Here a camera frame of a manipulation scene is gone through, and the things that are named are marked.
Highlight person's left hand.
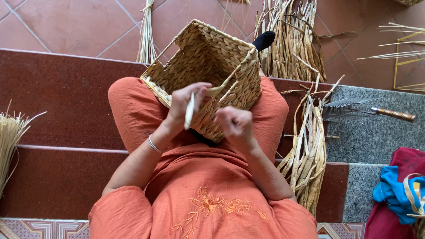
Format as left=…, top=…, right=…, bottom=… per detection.
left=165, top=82, right=213, bottom=132

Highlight person's right hand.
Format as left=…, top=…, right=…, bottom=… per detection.
left=214, top=106, right=258, bottom=152

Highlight pale reed strand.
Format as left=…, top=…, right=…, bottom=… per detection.
left=184, top=85, right=227, bottom=131

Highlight square woven seagrass basket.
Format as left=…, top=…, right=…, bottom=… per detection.
left=140, top=19, right=263, bottom=143

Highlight tied bundle of thin straw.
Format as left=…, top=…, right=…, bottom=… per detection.
left=136, top=0, right=159, bottom=64

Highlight person's orange embroidered clothing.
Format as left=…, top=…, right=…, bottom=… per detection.
left=88, top=76, right=319, bottom=239

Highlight person's black sock foot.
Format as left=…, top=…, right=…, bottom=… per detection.
left=251, top=31, right=276, bottom=52

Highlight loose thin straws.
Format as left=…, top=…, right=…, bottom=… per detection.
left=174, top=0, right=252, bottom=34

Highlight long bundle of dried seagrass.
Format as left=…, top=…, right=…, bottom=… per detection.
left=276, top=74, right=346, bottom=218

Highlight large bundle of dried seagrass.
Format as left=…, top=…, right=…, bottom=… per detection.
left=253, top=0, right=356, bottom=83

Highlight blue cloth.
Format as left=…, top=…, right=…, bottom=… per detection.
left=372, top=165, right=425, bottom=226

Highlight dark red cloth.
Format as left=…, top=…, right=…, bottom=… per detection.
left=364, top=147, right=425, bottom=239

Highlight bushy bundle of thin straw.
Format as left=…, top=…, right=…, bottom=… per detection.
left=0, top=99, right=48, bottom=200

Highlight woven basket corner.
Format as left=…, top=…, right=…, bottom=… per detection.
left=393, top=0, right=425, bottom=7

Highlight silver bracelet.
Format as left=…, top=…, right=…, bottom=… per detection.
left=148, top=134, right=165, bottom=154

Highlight wire grill basket wooden handle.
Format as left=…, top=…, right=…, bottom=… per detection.
left=321, top=97, right=417, bottom=125

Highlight yellow wire frame with straws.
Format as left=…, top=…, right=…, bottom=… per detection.
left=355, top=22, right=425, bottom=92

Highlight beige woven strap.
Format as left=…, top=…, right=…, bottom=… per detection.
left=403, top=173, right=425, bottom=218

